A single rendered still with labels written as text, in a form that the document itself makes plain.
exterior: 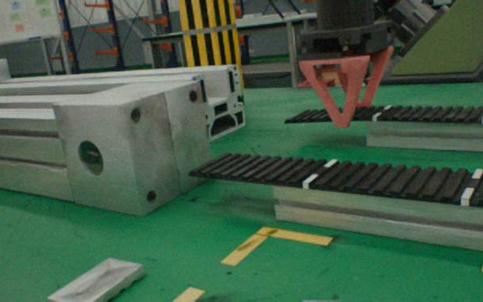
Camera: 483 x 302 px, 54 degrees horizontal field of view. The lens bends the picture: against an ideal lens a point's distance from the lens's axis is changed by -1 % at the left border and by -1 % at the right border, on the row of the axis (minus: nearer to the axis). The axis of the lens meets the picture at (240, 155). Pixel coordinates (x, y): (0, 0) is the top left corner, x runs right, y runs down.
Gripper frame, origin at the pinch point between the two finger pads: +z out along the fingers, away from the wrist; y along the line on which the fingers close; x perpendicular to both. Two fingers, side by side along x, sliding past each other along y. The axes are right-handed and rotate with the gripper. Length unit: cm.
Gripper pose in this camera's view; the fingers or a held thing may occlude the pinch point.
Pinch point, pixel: (351, 113)
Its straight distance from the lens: 53.3
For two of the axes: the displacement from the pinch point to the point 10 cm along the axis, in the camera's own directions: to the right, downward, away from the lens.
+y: -5.6, 3.0, -7.7
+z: 1.3, 9.5, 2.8
